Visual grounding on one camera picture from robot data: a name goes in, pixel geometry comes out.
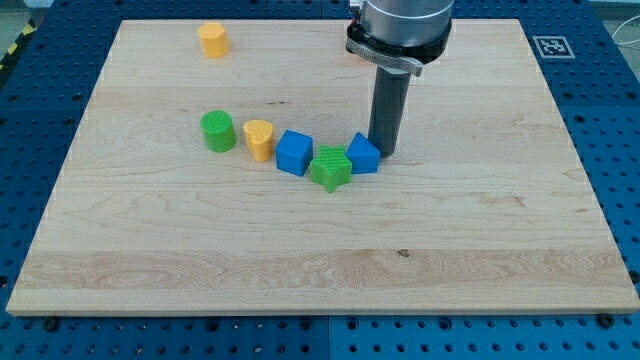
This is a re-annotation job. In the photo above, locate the green star block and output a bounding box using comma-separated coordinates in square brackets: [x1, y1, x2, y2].
[310, 145, 352, 193]

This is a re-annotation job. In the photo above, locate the wooden board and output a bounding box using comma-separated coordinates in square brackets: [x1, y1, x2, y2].
[7, 19, 639, 316]

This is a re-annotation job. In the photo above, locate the yellow heart block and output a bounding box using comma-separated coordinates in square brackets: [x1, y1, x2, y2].
[243, 119, 274, 162]

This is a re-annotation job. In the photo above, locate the yellow hexagonal block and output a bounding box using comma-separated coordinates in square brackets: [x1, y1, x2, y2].
[197, 22, 230, 59]

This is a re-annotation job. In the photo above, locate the green cylinder block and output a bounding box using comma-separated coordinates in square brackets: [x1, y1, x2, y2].
[200, 110, 236, 153]

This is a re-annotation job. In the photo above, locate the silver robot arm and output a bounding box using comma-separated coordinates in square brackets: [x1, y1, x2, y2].
[346, 0, 454, 77]

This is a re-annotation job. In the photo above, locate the white cable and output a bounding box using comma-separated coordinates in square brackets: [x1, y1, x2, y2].
[610, 13, 640, 49]

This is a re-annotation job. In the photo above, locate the blue triangular block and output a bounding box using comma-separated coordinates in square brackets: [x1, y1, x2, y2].
[346, 132, 380, 174]

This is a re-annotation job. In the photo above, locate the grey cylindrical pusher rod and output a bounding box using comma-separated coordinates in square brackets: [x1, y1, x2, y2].
[368, 66, 411, 158]

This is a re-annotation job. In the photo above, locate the white fiducial marker tag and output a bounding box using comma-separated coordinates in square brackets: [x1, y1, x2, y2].
[532, 35, 575, 59]

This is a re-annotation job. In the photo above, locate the blue cube block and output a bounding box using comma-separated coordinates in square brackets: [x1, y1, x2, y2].
[275, 129, 313, 177]

